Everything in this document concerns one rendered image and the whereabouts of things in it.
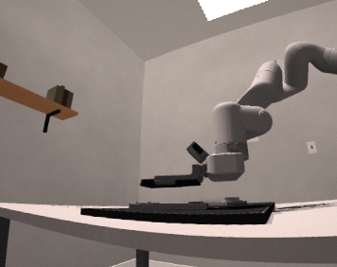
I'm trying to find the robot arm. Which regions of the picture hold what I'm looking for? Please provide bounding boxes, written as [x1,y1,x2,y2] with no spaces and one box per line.
[213,42,337,156]

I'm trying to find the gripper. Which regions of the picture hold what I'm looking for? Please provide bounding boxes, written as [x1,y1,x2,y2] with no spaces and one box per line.
[154,152,249,185]

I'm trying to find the grey rectangular frame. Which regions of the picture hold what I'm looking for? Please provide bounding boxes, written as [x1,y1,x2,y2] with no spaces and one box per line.
[208,200,247,205]

